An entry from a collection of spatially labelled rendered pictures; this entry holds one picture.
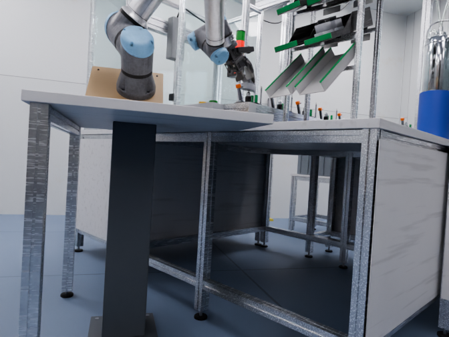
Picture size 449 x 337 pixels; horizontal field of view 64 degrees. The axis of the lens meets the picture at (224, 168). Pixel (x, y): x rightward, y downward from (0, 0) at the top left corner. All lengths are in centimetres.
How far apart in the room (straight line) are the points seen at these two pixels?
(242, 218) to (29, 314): 204
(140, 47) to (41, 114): 45
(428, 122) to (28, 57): 383
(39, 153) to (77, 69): 341
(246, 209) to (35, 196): 210
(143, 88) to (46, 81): 308
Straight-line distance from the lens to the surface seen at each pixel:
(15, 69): 454
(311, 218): 289
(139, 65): 138
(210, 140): 158
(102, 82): 154
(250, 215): 301
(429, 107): 215
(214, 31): 151
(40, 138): 107
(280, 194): 481
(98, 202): 247
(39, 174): 107
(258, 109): 160
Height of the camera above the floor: 71
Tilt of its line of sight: 1 degrees down
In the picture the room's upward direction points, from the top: 3 degrees clockwise
